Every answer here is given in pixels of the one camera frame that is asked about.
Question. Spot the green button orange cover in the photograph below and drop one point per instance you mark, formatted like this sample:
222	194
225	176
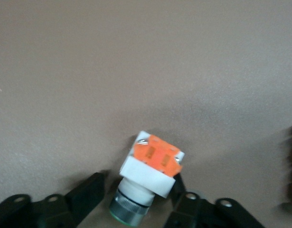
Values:
148	178

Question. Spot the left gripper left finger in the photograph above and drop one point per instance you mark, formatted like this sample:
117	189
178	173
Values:
53	211

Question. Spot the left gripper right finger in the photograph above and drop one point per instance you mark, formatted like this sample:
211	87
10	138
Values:
207	213

